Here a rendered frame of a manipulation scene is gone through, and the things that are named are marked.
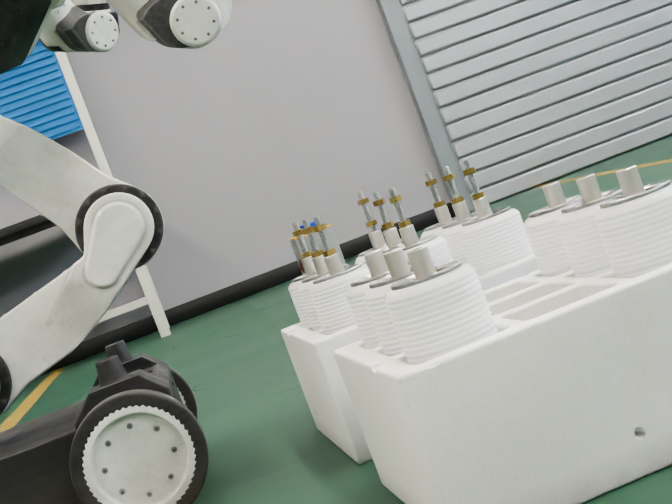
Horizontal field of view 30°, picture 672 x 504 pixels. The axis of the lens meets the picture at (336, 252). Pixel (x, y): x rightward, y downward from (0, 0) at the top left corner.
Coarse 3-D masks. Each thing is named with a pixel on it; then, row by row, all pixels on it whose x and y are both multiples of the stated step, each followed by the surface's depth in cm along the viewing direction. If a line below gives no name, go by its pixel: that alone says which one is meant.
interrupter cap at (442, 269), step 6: (444, 264) 128; (450, 264) 126; (456, 264) 124; (438, 270) 127; (444, 270) 122; (450, 270) 123; (414, 276) 128; (426, 276) 122; (432, 276) 122; (396, 282) 128; (402, 282) 126; (408, 282) 123; (414, 282) 122; (420, 282) 122; (396, 288) 124; (402, 288) 123
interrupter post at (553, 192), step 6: (546, 186) 152; (552, 186) 152; (558, 186) 152; (546, 192) 152; (552, 192) 152; (558, 192) 152; (546, 198) 152; (552, 198) 152; (558, 198) 152; (564, 198) 152; (552, 204) 152; (558, 204) 152
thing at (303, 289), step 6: (312, 282) 188; (300, 288) 190; (306, 288) 188; (300, 294) 190; (306, 294) 189; (306, 300) 189; (306, 306) 190; (312, 306) 189; (306, 312) 191; (312, 312) 189; (312, 318) 190; (318, 318) 188; (312, 324) 190; (318, 324) 189
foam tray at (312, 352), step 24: (528, 264) 177; (288, 336) 200; (312, 336) 181; (336, 336) 172; (360, 336) 173; (312, 360) 180; (312, 384) 192; (336, 384) 172; (312, 408) 205; (336, 408) 173; (336, 432) 184; (360, 432) 172; (360, 456) 172
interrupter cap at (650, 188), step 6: (666, 180) 129; (648, 186) 131; (654, 186) 129; (660, 186) 126; (666, 186) 127; (642, 192) 126; (648, 192) 126; (612, 198) 132; (618, 198) 131; (624, 198) 126; (630, 198) 126; (636, 198) 126; (600, 204) 130; (606, 204) 128; (612, 204) 127; (618, 204) 127
